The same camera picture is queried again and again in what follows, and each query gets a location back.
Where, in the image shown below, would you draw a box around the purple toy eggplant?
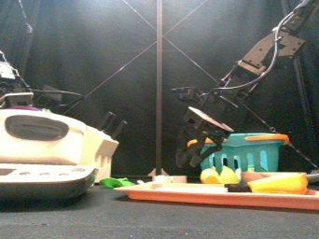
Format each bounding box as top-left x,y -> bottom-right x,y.
5,105 -> 44,112

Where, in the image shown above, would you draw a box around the yellow toy lemon half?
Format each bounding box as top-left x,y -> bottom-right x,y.
199,167 -> 222,185

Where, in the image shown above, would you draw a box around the small white cup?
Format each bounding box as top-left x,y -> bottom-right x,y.
152,175 -> 188,184

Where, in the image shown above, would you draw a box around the yellow-green toy lemon half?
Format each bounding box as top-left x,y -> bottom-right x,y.
218,165 -> 242,185

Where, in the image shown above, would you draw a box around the orange plastic tray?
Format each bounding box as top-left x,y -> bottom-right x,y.
114,181 -> 319,212

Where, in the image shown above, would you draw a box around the small black toy piece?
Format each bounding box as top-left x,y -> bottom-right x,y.
223,183 -> 254,193

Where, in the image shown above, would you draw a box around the pink toy bowl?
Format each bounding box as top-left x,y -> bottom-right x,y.
239,171 -> 308,185

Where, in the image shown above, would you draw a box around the white toy knife block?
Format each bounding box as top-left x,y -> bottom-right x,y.
79,125 -> 122,184

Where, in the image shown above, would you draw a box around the green toy vegetable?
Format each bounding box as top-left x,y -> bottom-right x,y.
99,176 -> 138,190

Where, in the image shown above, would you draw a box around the yellow toy cheese wedge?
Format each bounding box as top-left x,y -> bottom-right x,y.
247,173 -> 310,196

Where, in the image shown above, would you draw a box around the grey object at table edge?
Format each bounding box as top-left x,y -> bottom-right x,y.
304,169 -> 319,185

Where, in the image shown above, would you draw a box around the black toy knife handle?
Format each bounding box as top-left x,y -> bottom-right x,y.
96,111 -> 116,132
111,119 -> 128,140

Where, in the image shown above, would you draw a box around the teal basket orange handles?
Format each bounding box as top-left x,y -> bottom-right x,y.
186,133 -> 291,174

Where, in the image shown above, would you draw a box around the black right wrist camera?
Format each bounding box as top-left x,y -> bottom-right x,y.
171,86 -> 206,103

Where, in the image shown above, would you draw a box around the grey vertical frame pole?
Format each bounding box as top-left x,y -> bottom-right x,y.
147,0 -> 171,177

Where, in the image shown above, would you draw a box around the thin diagonal brace wire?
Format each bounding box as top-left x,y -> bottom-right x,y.
122,0 -> 319,171
62,0 -> 210,114

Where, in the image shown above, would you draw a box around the white toy appliance grey handle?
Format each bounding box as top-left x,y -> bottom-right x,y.
0,108 -> 100,201

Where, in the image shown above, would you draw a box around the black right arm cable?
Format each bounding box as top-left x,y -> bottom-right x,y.
199,0 -> 315,108

